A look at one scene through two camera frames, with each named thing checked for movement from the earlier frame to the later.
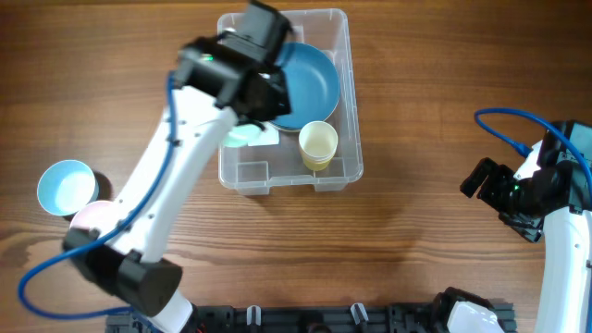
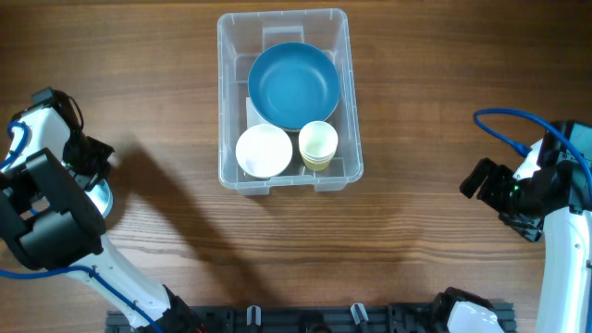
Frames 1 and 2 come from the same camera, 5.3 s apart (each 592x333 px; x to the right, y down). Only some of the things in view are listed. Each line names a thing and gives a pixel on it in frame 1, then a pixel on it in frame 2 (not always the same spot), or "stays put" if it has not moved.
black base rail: x=413 y=318 stays put
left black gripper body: x=266 y=98 -> x=92 y=154
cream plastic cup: x=318 y=141 stays put
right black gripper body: x=495 y=186 stays put
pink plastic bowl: x=101 y=215 -> x=264 y=151
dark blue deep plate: x=314 y=85 stays put
